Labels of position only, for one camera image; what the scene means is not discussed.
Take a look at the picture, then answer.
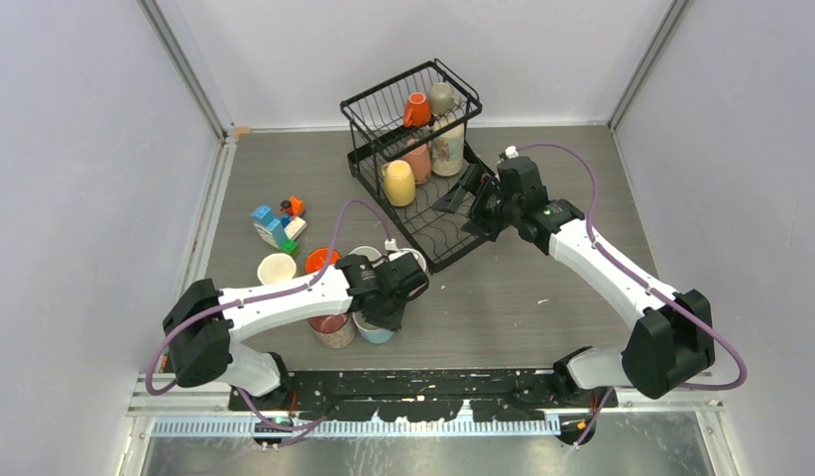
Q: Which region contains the black wire dish rack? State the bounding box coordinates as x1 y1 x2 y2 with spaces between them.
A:
339 59 514 276

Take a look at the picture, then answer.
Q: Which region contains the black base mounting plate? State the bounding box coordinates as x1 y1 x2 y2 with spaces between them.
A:
251 369 617 422

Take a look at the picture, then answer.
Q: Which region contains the cream floral mug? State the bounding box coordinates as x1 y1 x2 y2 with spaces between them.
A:
431 124 465 177

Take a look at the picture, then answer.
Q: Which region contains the light blue faceted mug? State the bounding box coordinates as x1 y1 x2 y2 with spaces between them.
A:
352 311 395 345

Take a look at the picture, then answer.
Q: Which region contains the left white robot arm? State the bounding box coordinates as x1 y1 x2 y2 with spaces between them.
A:
163 253 429 411

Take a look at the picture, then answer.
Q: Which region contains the yellow mug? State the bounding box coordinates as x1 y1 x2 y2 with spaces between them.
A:
382 160 415 207

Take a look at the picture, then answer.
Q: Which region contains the small green toy block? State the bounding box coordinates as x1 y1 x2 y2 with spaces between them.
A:
279 240 299 258

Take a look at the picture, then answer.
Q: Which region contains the large orange mug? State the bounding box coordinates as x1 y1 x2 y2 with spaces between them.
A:
304 247 342 274

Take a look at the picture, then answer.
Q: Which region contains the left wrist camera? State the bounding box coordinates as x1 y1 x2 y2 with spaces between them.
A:
384 238 399 252

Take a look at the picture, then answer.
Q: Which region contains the small blue toy block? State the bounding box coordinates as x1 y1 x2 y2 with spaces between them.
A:
251 205 289 249

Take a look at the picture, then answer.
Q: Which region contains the small white toy block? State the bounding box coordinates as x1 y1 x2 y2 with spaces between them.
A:
284 216 307 241

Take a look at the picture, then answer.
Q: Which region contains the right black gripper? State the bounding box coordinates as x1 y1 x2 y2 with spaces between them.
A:
433 165 521 243

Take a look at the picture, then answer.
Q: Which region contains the yellow-green faceted mug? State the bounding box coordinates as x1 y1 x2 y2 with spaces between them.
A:
256 253 297 286

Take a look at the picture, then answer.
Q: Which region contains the small orange cup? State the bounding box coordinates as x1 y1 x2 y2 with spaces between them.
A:
403 92 432 127

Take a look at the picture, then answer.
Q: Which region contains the beige grey cup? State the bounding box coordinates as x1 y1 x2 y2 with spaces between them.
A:
427 81 462 116

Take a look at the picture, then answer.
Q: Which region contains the light pink faceted mug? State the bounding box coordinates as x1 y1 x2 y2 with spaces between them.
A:
387 247 427 272

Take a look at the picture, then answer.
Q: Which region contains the salmon pink mug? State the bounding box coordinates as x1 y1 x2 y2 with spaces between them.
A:
402 139 432 185

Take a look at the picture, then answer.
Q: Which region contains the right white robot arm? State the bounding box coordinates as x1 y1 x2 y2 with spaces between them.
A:
432 157 716 408

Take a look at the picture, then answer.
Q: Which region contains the pink patterned mug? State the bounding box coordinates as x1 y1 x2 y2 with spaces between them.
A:
308 313 356 349

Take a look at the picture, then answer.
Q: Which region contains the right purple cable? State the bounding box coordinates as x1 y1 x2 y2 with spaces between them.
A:
516 143 749 448

